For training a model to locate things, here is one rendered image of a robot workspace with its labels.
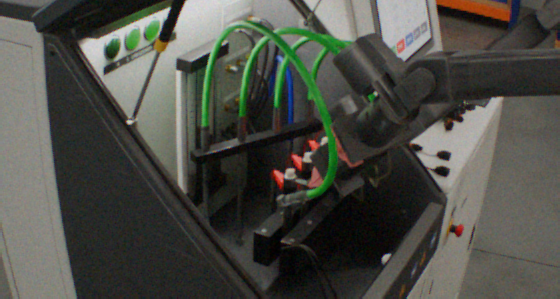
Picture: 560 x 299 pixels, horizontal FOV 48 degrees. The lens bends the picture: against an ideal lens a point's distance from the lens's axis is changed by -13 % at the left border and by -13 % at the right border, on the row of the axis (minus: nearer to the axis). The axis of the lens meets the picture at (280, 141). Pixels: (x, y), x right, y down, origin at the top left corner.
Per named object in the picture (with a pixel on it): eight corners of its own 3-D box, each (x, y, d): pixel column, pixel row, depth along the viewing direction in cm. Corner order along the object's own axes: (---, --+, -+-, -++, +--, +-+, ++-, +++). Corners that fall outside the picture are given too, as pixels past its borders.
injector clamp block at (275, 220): (292, 300, 147) (296, 245, 140) (252, 285, 151) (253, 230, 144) (357, 226, 174) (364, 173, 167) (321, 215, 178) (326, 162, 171)
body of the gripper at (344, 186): (332, 140, 136) (355, 124, 130) (359, 187, 134) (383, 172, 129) (309, 152, 131) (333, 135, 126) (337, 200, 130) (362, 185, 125)
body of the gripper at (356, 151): (329, 124, 99) (344, 106, 92) (389, 99, 102) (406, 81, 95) (350, 166, 98) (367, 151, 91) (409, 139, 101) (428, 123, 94)
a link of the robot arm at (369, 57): (438, 87, 81) (459, 74, 88) (380, 11, 83) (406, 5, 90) (372, 141, 88) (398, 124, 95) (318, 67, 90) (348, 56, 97)
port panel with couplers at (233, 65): (231, 134, 167) (234, 8, 153) (219, 130, 169) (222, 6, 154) (259, 114, 177) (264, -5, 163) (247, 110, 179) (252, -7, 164)
